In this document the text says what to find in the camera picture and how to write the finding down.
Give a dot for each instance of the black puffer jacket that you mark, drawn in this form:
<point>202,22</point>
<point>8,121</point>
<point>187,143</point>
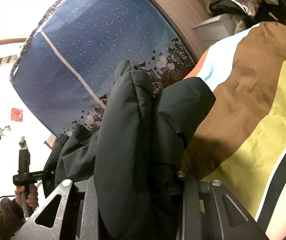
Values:
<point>135,155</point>

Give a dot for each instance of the pile of light clothes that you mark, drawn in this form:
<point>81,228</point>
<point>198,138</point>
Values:
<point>244,13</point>

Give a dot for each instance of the left hand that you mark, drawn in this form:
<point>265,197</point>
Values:
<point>32,199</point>

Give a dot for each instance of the blue fabric wardrobe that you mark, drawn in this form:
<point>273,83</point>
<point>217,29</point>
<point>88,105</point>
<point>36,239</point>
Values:
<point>66,69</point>

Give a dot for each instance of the colourful patterned bed cover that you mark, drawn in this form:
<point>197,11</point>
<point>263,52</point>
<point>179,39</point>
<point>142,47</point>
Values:
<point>242,141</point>

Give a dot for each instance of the white bedside drawer cabinet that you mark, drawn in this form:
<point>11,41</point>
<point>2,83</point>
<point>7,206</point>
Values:
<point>218,27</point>

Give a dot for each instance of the wooden wardrobe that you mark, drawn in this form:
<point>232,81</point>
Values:
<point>185,15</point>

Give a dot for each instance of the red wall decoration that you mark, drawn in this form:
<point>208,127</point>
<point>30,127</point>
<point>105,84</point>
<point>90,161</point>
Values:
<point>16,115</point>

